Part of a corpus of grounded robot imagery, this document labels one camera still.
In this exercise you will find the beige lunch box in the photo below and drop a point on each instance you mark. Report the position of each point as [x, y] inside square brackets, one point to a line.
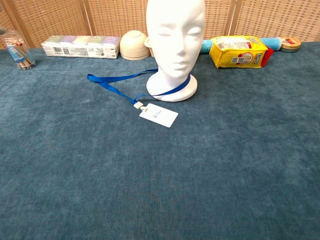
[148, 43]

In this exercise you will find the beige upturned bowl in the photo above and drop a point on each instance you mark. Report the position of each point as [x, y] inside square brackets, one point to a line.
[133, 45]

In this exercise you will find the white foam mannequin head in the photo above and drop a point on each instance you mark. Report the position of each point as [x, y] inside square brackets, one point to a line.
[175, 37]

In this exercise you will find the light blue rolled tube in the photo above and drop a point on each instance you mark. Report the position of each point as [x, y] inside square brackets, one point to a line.
[206, 46]

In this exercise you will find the yellow snack bag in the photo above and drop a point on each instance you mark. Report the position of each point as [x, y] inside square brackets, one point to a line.
[235, 55]

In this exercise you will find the pastel tissue multipack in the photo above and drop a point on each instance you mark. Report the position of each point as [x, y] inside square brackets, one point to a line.
[80, 48]

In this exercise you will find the wicker folding screen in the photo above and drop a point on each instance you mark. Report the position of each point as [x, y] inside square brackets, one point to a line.
[120, 15]

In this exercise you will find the teal tablecloth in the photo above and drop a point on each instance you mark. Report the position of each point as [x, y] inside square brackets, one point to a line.
[50, 150]

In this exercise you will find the clear jar of pencils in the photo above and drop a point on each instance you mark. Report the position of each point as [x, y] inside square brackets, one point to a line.
[20, 55]

